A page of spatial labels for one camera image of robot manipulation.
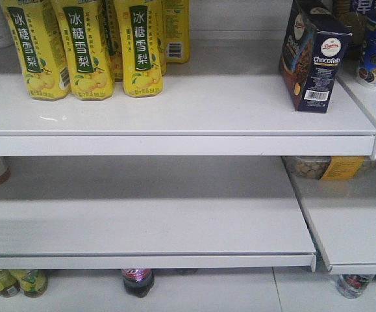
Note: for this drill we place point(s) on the white store shelving unit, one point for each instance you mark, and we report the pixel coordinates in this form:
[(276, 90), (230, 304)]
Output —
[(191, 183)]

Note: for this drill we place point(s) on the green tea bottle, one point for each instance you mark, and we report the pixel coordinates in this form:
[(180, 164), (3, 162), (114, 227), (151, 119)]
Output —
[(33, 283), (9, 285)]

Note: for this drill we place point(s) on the clear water bottle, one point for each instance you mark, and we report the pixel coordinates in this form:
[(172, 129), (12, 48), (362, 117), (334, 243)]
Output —
[(352, 286)]

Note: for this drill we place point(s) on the yellow pear drink bottle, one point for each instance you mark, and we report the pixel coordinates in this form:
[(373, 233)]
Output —
[(142, 73), (40, 48), (176, 15), (80, 24)]

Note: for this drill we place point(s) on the clear cookie tub yellow label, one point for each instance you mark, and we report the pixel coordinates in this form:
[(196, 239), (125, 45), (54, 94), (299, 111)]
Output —
[(328, 168)]

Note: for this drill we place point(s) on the Chocofello cookie box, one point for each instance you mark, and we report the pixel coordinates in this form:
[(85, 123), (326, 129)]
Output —
[(314, 45)]

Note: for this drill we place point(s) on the brown biscuit pack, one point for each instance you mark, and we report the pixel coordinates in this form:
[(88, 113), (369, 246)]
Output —
[(347, 13)]

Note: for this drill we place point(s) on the dark cola bottle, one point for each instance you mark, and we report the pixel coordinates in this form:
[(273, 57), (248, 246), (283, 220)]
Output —
[(138, 281)]

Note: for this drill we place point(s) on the yellow pear drink bottle rear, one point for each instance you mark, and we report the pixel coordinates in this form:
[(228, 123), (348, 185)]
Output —
[(176, 15)]

